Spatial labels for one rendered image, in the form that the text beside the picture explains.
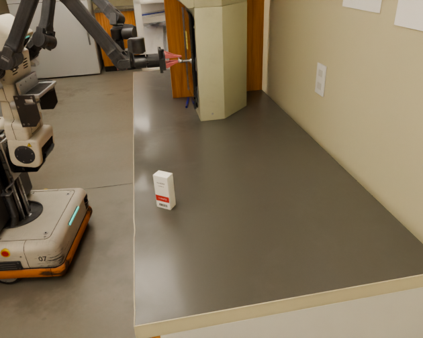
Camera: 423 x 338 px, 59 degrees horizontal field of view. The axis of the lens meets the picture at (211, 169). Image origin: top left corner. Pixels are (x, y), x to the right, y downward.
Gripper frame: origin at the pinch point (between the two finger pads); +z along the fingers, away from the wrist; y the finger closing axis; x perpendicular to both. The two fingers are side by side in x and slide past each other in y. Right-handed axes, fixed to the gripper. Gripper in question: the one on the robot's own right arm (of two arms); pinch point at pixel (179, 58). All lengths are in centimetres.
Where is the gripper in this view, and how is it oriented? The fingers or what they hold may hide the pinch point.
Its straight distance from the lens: 171.3
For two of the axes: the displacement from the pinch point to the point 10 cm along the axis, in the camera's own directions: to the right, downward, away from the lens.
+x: -1.7, -4.7, 8.7
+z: 9.8, -1.2, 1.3
